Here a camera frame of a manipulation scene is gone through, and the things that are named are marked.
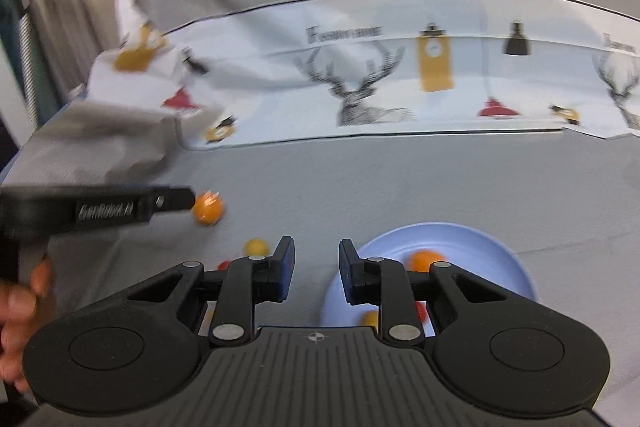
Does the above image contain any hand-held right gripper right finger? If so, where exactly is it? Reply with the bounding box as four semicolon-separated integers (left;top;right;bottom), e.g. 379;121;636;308
338;238;505;343

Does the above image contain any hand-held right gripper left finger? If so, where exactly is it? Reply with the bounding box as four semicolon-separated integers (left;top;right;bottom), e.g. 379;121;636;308
125;235;297;348

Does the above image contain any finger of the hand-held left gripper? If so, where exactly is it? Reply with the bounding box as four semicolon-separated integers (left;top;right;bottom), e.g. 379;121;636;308
150;186;197;215

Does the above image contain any plastic-wrapped orange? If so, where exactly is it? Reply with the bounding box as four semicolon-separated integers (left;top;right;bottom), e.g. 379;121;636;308
192;190;226;228

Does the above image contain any blue plate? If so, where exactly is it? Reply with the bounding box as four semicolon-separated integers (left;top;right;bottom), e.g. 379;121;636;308
320;222;540;328

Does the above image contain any person's left hand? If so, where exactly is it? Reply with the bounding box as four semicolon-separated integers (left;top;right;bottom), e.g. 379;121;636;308
0;258;54;393

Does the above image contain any grey surface cloth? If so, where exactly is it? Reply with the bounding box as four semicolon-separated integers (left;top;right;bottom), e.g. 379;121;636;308
0;97;640;427

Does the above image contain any dark striped fabric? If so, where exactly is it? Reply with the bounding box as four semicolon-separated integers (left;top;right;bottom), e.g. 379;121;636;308
0;0;38;122

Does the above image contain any white deer-print cloth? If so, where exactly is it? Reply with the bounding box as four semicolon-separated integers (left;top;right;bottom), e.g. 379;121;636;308
87;0;640;152

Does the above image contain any beige furniture panel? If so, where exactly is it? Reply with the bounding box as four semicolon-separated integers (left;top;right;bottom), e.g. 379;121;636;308
10;0;133;118

